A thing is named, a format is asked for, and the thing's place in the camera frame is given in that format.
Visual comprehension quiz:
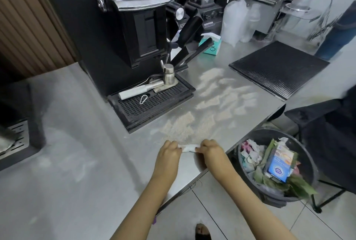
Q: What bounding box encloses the person's right hand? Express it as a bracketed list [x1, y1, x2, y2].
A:
[195, 139, 230, 171]

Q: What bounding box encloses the person's left hand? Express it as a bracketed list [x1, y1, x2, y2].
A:
[155, 139, 184, 177]

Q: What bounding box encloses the white wiping cloth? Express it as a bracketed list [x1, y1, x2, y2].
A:
[178, 143, 201, 154]

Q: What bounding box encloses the person's right forearm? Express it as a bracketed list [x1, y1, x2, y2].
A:
[210, 161, 299, 240]

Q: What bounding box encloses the person's left forearm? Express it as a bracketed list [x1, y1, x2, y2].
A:
[110, 171, 176, 240]

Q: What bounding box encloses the spilled beige powder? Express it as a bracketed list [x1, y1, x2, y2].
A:
[158, 67, 260, 145]

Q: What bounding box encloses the black drip tray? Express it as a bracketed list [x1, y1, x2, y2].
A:
[108, 75, 196, 134]

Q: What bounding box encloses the crumpled paper waste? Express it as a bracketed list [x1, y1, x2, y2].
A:
[240, 139, 268, 174]

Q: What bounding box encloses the steel tamper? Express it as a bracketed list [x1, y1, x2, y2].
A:
[160, 60, 179, 86]

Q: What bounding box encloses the blue and white carton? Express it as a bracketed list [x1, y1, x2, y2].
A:
[263, 144, 297, 184]

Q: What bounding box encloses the teal tissue box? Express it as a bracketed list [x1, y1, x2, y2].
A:
[199, 32, 223, 55]

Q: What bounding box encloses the dark grey trash bin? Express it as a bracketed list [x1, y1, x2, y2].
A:
[237, 128, 318, 207]

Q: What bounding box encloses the black rubber bar mat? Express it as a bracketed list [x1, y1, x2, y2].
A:
[228, 41, 330, 101]

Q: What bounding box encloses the black chair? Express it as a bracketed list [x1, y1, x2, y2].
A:
[284, 85, 356, 214]

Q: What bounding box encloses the black blender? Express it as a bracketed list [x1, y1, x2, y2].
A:
[189, 0, 225, 35]

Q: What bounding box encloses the black coffee machine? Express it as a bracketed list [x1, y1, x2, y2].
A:
[29, 0, 172, 101]

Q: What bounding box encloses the black appliance with steel grate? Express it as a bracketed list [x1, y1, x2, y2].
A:
[0, 81, 47, 171]

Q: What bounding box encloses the blue barrel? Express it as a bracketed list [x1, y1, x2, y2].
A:
[315, 0, 356, 61]

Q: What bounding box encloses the long bar spoon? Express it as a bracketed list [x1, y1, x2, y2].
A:
[308, 0, 340, 43]

